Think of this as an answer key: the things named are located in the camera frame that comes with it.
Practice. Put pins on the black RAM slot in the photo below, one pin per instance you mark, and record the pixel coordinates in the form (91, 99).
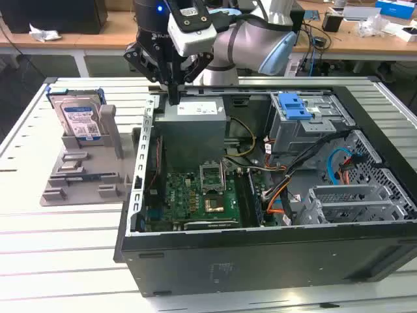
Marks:
(240, 195)
(248, 195)

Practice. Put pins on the green motherboard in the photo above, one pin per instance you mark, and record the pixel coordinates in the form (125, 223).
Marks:
(182, 195)

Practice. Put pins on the grey parts rack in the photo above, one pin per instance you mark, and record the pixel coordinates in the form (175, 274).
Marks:
(94, 159)

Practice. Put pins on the large black computer box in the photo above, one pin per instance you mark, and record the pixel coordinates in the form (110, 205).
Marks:
(58, 16)

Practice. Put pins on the black graphics card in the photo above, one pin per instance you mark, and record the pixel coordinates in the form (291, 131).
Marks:
(208, 225)

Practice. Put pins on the hard disk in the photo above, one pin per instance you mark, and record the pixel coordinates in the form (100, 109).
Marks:
(78, 114)

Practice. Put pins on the small black box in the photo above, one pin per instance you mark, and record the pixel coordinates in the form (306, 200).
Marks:
(332, 23)

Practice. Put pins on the thin metal locking lever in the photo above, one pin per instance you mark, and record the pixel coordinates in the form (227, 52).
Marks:
(224, 176)

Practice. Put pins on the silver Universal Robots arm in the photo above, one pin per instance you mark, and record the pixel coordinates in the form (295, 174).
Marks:
(251, 39)

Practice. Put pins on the wooden desk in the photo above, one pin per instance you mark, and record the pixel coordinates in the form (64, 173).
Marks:
(358, 42)
(97, 36)

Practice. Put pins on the grey metal disk bay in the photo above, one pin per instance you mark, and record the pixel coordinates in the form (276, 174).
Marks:
(342, 195)

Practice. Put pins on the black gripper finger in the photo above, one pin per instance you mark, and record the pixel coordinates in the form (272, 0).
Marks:
(140, 58)
(198, 66)

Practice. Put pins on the clear plastic bags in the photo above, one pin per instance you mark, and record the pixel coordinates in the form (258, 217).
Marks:
(371, 26)

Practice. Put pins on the grey metal drive cage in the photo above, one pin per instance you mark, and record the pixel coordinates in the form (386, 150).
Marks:
(293, 137)

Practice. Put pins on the blue plastic drive latch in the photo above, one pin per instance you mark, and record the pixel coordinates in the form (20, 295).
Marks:
(293, 107)

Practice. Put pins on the black power adapter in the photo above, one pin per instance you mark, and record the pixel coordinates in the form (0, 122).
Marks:
(320, 42)

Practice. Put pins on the black open PC case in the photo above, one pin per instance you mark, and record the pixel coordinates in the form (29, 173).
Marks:
(260, 261)

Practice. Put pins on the installed RAM stick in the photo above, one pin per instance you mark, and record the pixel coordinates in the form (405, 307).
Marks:
(255, 195)

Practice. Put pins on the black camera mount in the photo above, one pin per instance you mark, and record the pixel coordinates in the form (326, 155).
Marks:
(189, 23)

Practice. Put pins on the white power strip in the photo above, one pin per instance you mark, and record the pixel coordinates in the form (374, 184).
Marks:
(294, 69)

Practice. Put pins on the grey power supply unit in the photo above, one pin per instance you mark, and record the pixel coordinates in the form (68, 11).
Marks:
(189, 137)

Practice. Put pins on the crumpled white paper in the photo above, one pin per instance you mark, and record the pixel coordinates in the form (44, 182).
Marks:
(44, 34)

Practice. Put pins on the blue and white box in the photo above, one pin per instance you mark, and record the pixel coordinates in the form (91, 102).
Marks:
(394, 8)

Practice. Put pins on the CPU socket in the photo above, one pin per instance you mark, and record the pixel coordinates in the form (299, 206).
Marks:
(215, 204)

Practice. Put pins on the blue RAM stick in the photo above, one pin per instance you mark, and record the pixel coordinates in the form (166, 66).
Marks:
(84, 177)

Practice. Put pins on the white box with black item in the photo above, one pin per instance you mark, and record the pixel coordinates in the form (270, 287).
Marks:
(407, 34)

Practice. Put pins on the flat grey box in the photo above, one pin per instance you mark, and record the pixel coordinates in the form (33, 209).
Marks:
(361, 13)

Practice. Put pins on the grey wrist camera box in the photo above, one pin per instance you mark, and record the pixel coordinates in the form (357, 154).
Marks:
(192, 40)

